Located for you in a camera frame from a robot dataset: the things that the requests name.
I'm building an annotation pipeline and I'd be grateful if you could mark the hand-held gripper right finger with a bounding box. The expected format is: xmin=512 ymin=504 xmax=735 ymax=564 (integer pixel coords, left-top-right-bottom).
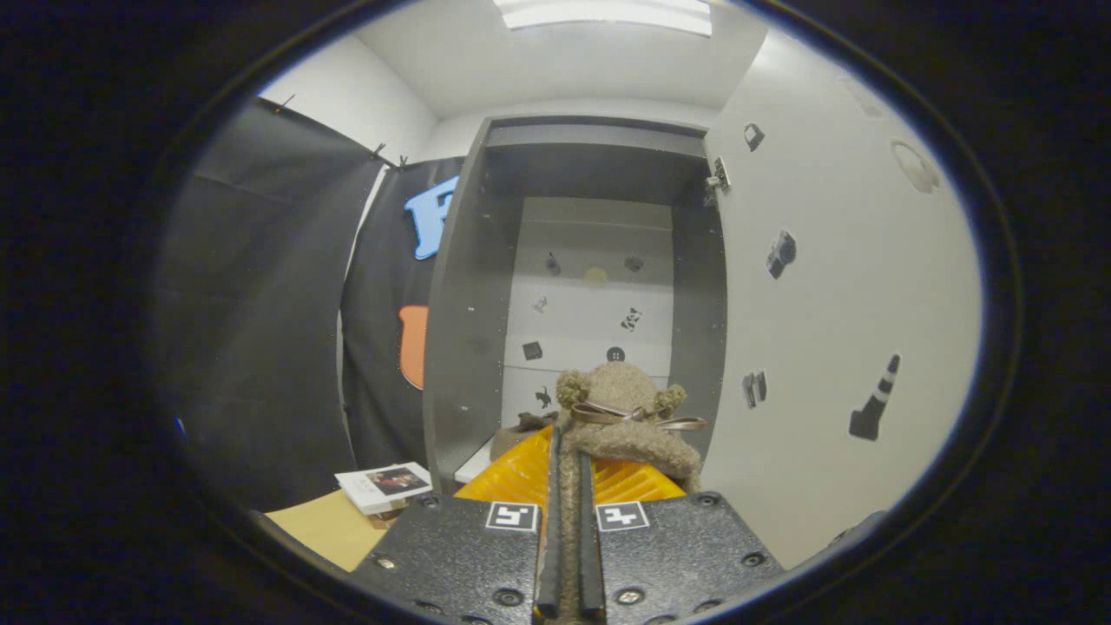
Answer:
xmin=577 ymin=458 xmax=786 ymax=625

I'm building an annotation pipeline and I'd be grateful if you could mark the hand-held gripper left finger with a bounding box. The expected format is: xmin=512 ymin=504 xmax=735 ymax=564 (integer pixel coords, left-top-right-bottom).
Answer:
xmin=347 ymin=424 xmax=563 ymax=625

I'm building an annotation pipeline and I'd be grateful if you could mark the grey shoe cabinet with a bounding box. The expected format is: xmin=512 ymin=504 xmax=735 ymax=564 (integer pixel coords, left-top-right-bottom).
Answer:
xmin=423 ymin=115 xmax=728 ymax=496

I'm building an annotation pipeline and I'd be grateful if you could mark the white book with photo cover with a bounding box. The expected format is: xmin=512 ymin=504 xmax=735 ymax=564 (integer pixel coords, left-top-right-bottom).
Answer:
xmin=335 ymin=462 xmax=433 ymax=515

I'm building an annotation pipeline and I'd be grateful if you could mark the black backdrop cloth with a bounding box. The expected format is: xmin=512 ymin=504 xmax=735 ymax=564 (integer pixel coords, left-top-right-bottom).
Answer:
xmin=161 ymin=97 xmax=465 ymax=513

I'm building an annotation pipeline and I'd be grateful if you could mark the long ceiling light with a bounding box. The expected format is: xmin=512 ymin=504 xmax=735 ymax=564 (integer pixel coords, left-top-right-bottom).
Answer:
xmin=495 ymin=0 xmax=713 ymax=37

